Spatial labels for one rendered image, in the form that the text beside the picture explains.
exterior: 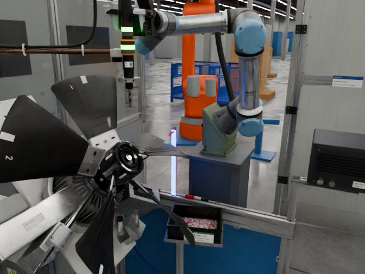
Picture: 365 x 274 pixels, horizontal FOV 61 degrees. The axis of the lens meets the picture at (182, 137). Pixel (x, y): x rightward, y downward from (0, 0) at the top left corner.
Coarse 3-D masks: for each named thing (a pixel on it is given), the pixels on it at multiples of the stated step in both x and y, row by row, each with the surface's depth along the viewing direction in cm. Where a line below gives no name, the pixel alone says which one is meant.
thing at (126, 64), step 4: (124, 56) 96; (128, 56) 96; (132, 56) 97; (124, 60) 97; (128, 60) 96; (132, 60) 97; (124, 64) 97; (128, 64) 97; (132, 64) 97; (124, 68) 97; (128, 68) 97; (132, 68) 98; (124, 72) 98; (128, 72) 98; (132, 72) 98; (124, 76) 98; (128, 76) 98; (132, 76) 98; (128, 84) 99; (132, 84) 100; (128, 88) 99; (132, 88) 100
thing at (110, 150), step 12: (120, 144) 96; (132, 144) 101; (120, 156) 94; (132, 156) 99; (108, 168) 93; (120, 168) 91; (132, 168) 96; (96, 180) 96; (108, 180) 97; (120, 180) 95
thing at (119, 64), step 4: (112, 52) 95; (116, 52) 95; (112, 56) 95; (116, 56) 95; (112, 60) 95; (116, 60) 95; (120, 60) 96; (116, 64) 96; (120, 64) 96; (120, 68) 97; (120, 72) 97; (120, 76) 97; (120, 80) 97; (124, 80) 97; (128, 80) 96; (132, 80) 97; (136, 80) 98
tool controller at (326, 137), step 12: (324, 132) 116; (336, 132) 115; (348, 132) 114; (312, 144) 111; (324, 144) 109; (336, 144) 108; (348, 144) 108; (360, 144) 107; (312, 156) 113; (324, 156) 111; (336, 156) 109; (348, 156) 108; (360, 156) 106; (312, 168) 116; (324, 168) 113; (336, 168) 111; (348, 168) 110; (360, 168) 108; (312, 180) 118; (324, 180) 116; (336, 180) 114; (348, 180) 112; (360, 180) 111; (360, 192) 113
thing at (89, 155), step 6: (90, 150) 91; (96, 150) 93; (102, 150) 94; (90, 156) 92; (96, 156) 93; (102, 156) 94; (84, 162) 91; (96, 162) 94; (84, 168) 92; (90, 168) 93; (96, 168) 95; (84, 174) 92; (90, 174) 94
